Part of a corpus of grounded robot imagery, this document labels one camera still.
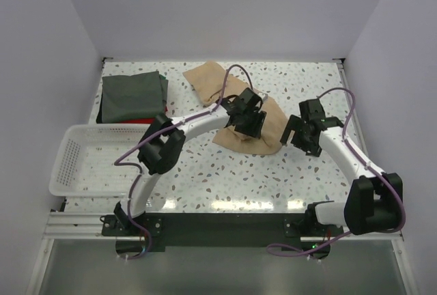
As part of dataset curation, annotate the beige t-shirt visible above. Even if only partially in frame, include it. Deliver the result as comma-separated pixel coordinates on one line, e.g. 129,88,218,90
183,61,287,155

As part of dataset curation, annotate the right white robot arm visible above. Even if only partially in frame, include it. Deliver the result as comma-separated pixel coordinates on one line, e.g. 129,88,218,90
281,99,406,236

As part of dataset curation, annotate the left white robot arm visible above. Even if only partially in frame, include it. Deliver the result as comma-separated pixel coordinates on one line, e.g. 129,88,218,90
113,88,268,236

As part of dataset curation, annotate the folded red t-shirt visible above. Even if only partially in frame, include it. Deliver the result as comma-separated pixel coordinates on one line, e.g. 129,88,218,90
115,105,168,124

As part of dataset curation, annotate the folded grey t-shirt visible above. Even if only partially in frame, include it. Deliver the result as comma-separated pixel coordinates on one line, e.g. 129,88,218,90
96,71,169,124

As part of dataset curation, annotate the white plastic basket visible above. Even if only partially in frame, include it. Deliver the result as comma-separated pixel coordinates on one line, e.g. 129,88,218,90
48,124,148,198

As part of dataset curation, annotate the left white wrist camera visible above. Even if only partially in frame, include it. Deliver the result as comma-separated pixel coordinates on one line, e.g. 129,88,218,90
258,92,268,102

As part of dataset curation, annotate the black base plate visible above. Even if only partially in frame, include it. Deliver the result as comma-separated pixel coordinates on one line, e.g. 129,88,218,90
100,212,343,255

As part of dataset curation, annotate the aluminium frame rail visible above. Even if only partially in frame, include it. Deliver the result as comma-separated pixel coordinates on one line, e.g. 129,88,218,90
27,212,408,294

